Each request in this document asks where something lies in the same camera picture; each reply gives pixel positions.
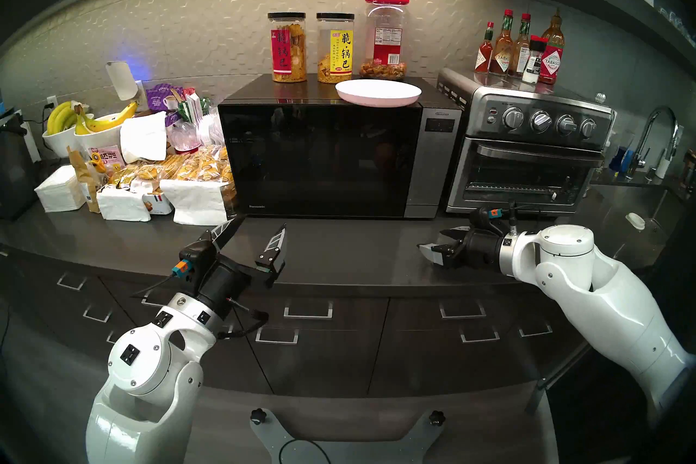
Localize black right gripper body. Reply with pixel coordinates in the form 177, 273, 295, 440
446, 226, 504, 269

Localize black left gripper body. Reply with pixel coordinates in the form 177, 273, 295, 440
197, 255, 271, 318

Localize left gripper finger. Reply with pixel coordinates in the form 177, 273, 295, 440
209, 214, 248, 254
254, 223, 288, 288

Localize black microwave body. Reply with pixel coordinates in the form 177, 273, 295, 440
220, 73, 463, 220

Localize white round plate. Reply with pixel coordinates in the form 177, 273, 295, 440
335, 79, 422, 107

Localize yellow wrapped cake packs pile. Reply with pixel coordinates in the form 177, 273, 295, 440
108, 144, 237, 203

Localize white box French flag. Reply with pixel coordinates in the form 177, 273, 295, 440
142, 190, 175, 216

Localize clear cup of plastic spoons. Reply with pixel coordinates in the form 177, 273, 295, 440
169, 120, 203, 155

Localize white plastic forks bundle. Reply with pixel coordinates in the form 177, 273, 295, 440
197, 107, 225, 145

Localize small white paper napkin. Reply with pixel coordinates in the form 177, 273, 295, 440
97, 185, 153, 222

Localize dark lower cabinet run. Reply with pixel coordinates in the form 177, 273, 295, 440
0, 245, 642, 398

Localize draped white paper napkin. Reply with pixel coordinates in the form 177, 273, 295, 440
120, 111, 168, 163

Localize green red tea packets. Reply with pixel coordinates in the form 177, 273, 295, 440
177, 87, 214, 124

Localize stainless steel toaster oven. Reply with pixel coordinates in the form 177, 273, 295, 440
437, 67, 617, 214

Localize steel sink basin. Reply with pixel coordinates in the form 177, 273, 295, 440
590, 185, 680, 273

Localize pink Korean snack pack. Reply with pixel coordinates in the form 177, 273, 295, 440
87, 145, 126, 173

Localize brown paper snack bag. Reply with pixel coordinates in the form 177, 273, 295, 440
67, 146, 104, 214

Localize purple biscotti bag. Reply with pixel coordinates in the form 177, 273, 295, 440
146, 83, 185, 127

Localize white fruit bowl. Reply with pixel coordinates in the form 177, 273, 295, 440
42, 125, 82, 158
73, 112, 131, 154

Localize ripe yellow banana bunch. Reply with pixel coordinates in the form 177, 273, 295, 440
74, 101, 138, 136

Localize white napkin stack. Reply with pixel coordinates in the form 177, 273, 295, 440
34, 165, 86, 213

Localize small red hot sauce bottle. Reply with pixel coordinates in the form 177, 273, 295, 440
474, 22, 495, 74

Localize snack jar red label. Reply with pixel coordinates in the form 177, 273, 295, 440
267, 12, 308, 83

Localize chrome kitchen faucet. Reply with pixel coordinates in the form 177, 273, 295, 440
625, 106, 680, 181

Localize large orange hot sauce bottle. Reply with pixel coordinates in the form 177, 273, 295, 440
538, 8, 566, 85

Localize white soap dispenser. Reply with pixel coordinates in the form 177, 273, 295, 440
655, 125, 685, 180

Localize greenish yellow banana bunch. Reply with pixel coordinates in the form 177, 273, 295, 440
46, 101, 78, 136

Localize snack jar yellow label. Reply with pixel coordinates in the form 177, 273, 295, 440
316, 13, 355, 84

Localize clear jar red lid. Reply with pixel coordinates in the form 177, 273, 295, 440
360, 0, 411, 81

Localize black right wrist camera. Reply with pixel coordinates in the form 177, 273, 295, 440
469, 206, 505, 234

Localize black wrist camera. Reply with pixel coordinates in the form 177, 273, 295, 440
469, 206, 505, 234
172, 239, 218, 281

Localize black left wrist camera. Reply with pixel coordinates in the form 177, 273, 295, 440
172, 239, 218, 281

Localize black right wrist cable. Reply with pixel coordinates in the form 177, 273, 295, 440
506, 201, 539, 238

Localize black looped wrist cable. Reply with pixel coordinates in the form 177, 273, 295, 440
216, 296, 270, 341

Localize thin black camera cable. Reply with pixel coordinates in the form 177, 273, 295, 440
130, 274, 177, 299

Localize white plug-in wall device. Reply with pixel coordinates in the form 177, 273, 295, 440
105, 61, 139, 101

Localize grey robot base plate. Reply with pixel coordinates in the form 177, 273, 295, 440
250, 407, 446, 464

